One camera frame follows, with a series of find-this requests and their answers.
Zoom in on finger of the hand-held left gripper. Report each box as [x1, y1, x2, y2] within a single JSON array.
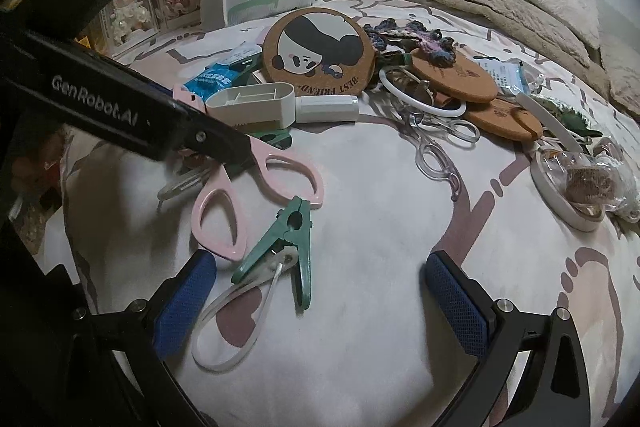
[[161, 103, 257, 166]]

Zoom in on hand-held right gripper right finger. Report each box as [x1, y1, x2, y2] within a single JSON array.
[[425, 251, 593, 427]]

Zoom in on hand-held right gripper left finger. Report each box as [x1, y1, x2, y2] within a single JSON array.
[[50, 249, 218, 427]]

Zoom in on white plastic holder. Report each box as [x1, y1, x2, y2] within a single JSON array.
[[205, 83, 297, 130]]

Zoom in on pink scissors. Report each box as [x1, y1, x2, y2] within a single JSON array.
[[172, 84, 326, 264]]

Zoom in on brown bandage roll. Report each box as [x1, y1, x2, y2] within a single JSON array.
[[545, 149, 621, 212]]

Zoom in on small blue packet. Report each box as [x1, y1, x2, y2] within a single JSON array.
[[182, 62, 236, 100]]

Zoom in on white rubber band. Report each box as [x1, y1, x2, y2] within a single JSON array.
[[192, 252, 296, 373]]

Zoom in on white plush doll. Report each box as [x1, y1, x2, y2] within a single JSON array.
[[107, 0, 151, 42]]

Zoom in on white printed sachet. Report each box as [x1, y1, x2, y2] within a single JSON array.
[[220, 42, 263, 68]]

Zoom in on bunny print bedsheet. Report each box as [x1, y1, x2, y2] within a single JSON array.
[[30, 0, 640, 427]]

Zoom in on white plastic bar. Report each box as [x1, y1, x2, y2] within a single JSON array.
[[294, 96, 361, 124]]

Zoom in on panda cork coaster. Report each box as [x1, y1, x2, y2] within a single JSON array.
[[262, 7, 376, 98]]

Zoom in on clear plastic scissors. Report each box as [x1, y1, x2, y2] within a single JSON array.
[[395, 104, 481, 202]]

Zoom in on plain cork coaster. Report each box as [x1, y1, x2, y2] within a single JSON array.
[[407, 48, 500, 104], [467, 97, 543, 142]]

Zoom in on white wide band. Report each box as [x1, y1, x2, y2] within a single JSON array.
[[515, 92, 588, 155]]

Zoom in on green knitted plant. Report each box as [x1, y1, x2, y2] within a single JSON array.
[[535, 94, 601, 140]]

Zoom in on purple crochet coaster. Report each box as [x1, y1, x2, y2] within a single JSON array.
[[362, 19, 456, 58]]

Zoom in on blue white mask packet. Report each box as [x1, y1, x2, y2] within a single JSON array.
[[475, 59, 526, 90]]

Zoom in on beige blanket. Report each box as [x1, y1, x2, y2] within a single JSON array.
[[372, 0, 608, 82]]

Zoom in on wide quilted beige pillow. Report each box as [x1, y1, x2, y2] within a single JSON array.
[[597, 32, 640, 118]]

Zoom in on fluffy beige pillow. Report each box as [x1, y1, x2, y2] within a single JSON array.
[[515, 0, 601, 50]]

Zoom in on white hoop ring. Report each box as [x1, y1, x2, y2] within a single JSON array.
[[378, 64, 468, 118]]

